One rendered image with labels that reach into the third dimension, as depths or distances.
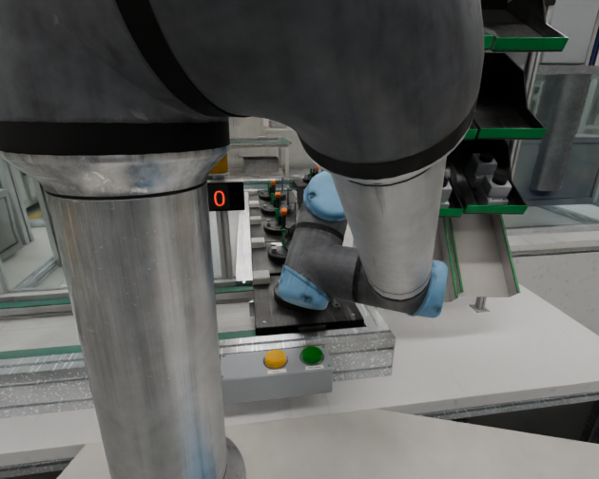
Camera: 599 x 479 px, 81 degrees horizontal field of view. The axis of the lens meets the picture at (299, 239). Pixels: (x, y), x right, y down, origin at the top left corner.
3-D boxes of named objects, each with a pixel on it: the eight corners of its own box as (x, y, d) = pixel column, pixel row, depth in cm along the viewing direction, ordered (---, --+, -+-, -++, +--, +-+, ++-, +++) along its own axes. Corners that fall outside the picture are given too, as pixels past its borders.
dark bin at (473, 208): (523, 214, 78) (539, 187, 73) (463, 214, 79) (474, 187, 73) (481, 145, 98) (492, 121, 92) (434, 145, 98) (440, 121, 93)
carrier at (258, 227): (319, 243, 125) (319, 210, 121) (251, 247, 122) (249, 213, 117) (308, 222, 148) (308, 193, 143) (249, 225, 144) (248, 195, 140)
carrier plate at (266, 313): (363, 326, 79) (364, 318, 78) (255, 335, 76) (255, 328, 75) (337, 277, 101) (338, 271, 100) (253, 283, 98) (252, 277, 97)
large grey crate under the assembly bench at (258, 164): (279, 172, 612) (279, 159, 604) (243, 173, 604) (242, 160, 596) (277, 168, 649) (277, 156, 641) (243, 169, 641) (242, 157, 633)
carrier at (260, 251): (336, 275, 103) (338, 235, 98) (252, 280, 99) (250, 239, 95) (319, 244, 125) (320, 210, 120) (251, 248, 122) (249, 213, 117)
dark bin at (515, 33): (562, 51, 67) (585, 6, 61) (492, 52, 67) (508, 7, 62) (506, 10, 86) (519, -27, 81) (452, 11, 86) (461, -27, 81)
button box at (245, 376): (333, 392, 68) (334, 367, 65) (221, 406, 65) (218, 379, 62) (324, 368, 74) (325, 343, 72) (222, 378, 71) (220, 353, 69)
